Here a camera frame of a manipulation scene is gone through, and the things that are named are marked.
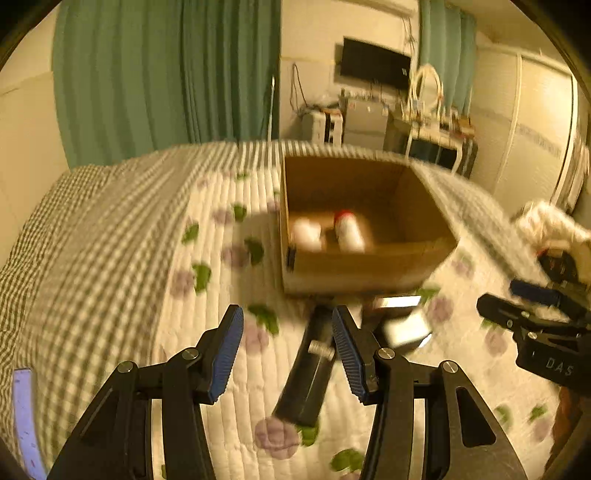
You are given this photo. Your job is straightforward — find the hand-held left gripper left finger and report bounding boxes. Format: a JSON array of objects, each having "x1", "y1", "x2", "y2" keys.
[{"x1": 46, "y1": 304, "x2": 245, "y2": 480}]

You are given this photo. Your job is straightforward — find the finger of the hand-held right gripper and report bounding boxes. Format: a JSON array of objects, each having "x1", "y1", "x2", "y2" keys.
[
  {"x1": 509, "y1": 279, "x2": 563, "y2": 306},
  {"x1": 476, "y1": 294, "x2": 557, "y2": 332}
]

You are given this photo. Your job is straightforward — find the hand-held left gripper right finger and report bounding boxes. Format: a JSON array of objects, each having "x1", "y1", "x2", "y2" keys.
[{"x1": 331, "y1": 305, "x2": 528, "y2": 480}]

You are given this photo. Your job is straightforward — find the black rectangular case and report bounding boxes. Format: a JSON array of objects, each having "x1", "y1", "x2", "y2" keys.
[{"x1": 272, "y1": 305, "x2": 340, "y2": 428}]

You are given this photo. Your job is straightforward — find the cardboard box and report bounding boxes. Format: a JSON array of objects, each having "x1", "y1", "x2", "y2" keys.
[{"x1": 279, "y1": 154, "x2": 460, "y2": 296}]

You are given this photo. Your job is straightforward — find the person's right hand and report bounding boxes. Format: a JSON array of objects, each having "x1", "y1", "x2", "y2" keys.
[{"x1": 514, "y1": 198, "x2": 591, "y2": 260}]

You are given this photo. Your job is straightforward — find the small black glossy packet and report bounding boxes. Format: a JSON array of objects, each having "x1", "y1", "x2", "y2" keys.
[{"x1": 369, "y1": 295, "x2": 434, "y2": 354}]

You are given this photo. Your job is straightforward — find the floral white quilt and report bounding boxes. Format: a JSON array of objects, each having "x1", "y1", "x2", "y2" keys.
[{"x1": 152, "y1": 141, "x2": 571, "y2": 480}]

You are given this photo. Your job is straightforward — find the white bottle with red cap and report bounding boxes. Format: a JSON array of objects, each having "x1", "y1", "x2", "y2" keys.
[{"x1": 332, "y1": 210, "x2": 366, "y2": 254}]

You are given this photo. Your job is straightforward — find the white wardrobe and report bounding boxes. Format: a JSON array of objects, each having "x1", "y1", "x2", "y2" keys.
[{"x1": 473, "y1": 45, "x2": 585, "y2": 210}]

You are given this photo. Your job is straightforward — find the checked bedsheet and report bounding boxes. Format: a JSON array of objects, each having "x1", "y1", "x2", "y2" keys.
[{"x1": 0, "y1": 141, "x2": 289, "y2": 467}]

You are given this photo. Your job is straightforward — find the white side table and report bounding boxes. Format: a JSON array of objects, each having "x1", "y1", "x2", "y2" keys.
[{"x1": 385, "y1": 64, "x2": 478, "y2": 180}]

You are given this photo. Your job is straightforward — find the smartphone with lit screen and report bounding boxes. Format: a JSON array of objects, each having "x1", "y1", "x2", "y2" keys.
[{"x1": 13, "y1": 367, "x2": 48, "y2": 479}]

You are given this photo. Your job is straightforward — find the white cabinet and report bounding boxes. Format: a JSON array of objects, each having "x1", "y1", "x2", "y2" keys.
[{"x1": 343, "y1": 98, "x2": 394, "y2": 149}]

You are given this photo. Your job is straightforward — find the white printer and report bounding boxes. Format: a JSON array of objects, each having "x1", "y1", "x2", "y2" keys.
[{"x1": 301, "y1": 110, "x2": 346, "y2": 145}]

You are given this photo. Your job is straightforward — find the narrow green curtain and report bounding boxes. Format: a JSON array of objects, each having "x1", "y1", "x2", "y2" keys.
[{"x1": 417, "y1": 0, "x2": 477, "y2": 117}]

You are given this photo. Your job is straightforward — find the wide green curtain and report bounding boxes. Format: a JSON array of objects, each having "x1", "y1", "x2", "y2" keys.
[{"x1": 52, "y1": 0, "x2": 283, "y2": 169}]

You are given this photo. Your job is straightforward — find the black wall television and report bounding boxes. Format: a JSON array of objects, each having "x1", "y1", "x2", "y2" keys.
[{"x1": 338, "y1": 38, "x2": 413, "y2": 91}]

